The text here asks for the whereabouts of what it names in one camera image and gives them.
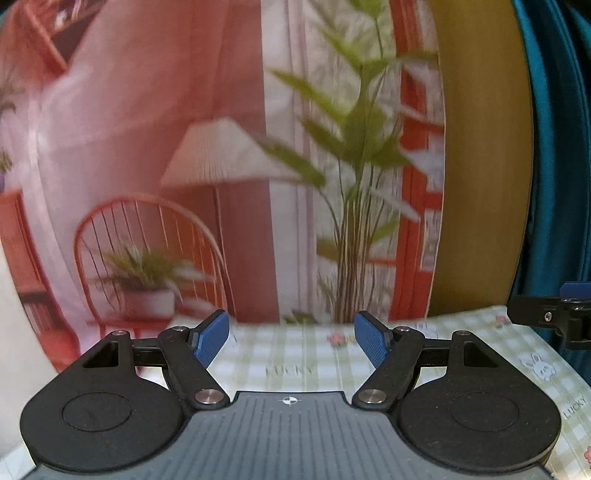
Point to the teal fabric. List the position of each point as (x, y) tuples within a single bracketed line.
[(558, 138)]

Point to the printed backdrop cloth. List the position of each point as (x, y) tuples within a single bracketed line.
[(184, 161)]

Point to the green checked tablecloth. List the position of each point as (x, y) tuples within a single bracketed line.
[(295, 364)]

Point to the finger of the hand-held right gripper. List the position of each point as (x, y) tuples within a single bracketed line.
[(535, 310)]

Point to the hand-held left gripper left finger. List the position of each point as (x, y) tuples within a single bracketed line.
[(212, 339)]

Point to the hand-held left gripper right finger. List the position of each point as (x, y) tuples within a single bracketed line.
[(371, 339)]

